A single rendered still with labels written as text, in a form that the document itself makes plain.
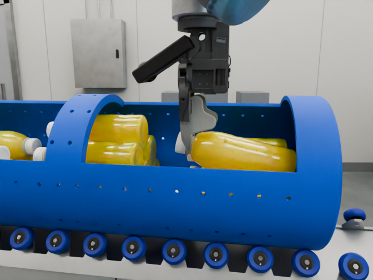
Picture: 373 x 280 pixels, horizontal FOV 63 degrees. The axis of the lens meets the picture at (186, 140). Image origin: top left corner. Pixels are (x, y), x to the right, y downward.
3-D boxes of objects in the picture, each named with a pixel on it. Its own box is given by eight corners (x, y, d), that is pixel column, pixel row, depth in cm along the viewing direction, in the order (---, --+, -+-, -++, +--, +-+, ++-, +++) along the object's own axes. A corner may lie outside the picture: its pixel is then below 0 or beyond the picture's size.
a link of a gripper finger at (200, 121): (215, 152, 49) (216, 94, 49) (179, 150, 50) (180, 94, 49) (216, 150, 52) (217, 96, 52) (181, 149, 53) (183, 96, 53)
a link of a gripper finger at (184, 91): (187, 121, 48) (188, 65, 48) (177, 121, 48) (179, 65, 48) (191, 122, 53) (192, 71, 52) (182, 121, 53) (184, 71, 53)
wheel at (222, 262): (229, 241, 53) (229, 243, 55) (203, 239, 53) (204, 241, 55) (228, 269, 51) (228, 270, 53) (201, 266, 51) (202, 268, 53)
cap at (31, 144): (31, 135, 73) (39, 135, 73) (36, 149, 75) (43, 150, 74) (21, 142, 69) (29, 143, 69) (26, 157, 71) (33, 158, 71)
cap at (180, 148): (184, 158, 55) (175, 156, 55) (189, 141, 57) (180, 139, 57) (186, 146, 52) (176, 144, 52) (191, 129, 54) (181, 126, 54)
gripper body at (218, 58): (227, 97, 48) (229, 16, 46) (174, 96, 49) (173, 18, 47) (227, 94, 56) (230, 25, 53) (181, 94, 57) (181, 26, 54)
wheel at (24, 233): (33, 225, 58) (39, 228, 60) (12, 224, 59) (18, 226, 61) (25, 250, 56) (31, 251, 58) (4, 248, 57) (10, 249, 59)
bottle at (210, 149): (281, 195, 54) (180, 169, 56) (283, 162, 58) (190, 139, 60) (296, 178, 48) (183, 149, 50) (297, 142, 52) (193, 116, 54)
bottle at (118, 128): (137, 148, 58) (48, 146, 61) (147, 150, 65) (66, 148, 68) (139, 111, 59) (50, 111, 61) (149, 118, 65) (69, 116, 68)
